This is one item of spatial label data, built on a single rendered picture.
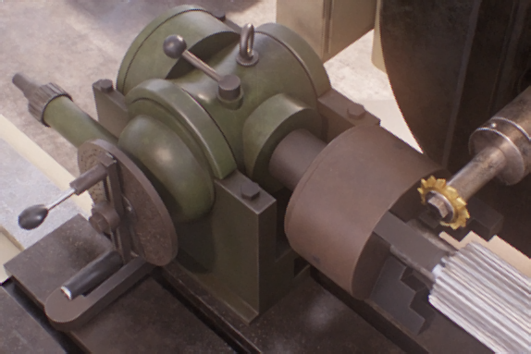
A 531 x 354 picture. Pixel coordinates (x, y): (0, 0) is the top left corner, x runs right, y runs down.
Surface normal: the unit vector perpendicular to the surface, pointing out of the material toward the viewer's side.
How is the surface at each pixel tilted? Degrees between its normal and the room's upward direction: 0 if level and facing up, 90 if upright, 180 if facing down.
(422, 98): 90
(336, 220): 55
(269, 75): 28
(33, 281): 0
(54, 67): 0
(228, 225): 90
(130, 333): 0
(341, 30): 90
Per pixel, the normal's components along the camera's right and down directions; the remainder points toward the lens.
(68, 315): -0.04, -0.62
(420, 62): -0.71, 0.53
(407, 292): -0.64, 0.20
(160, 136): -0.21, -0.39
